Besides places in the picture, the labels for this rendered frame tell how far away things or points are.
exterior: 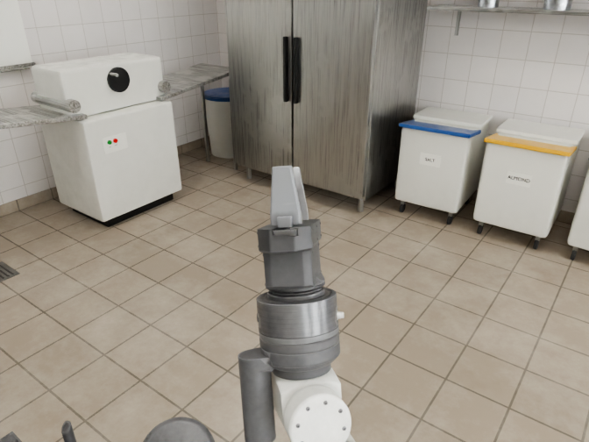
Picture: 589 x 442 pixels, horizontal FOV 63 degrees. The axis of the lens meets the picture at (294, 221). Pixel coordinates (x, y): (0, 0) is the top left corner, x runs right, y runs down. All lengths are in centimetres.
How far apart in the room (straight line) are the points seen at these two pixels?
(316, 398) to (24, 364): 249
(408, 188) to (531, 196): 91
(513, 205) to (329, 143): 144
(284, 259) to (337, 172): 345
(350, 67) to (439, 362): 213
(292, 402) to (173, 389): 201
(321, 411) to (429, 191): 346
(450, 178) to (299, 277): 336
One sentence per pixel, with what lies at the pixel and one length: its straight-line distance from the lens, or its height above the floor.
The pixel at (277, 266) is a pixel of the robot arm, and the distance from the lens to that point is 49.
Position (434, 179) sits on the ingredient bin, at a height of 37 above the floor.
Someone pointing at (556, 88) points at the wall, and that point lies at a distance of 416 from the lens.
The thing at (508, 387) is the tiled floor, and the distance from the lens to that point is 266.
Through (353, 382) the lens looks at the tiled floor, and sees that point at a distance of 249.
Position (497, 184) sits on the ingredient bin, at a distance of 371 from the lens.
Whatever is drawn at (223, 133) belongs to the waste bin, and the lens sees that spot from 521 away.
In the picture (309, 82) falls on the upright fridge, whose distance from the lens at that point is 389.
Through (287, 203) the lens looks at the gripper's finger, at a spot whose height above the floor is 156.
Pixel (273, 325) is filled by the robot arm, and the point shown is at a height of 145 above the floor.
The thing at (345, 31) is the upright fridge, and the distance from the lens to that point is 367.
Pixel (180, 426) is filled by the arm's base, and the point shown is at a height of 126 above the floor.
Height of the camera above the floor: 177
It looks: 27 degrees down
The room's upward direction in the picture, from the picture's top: straight up
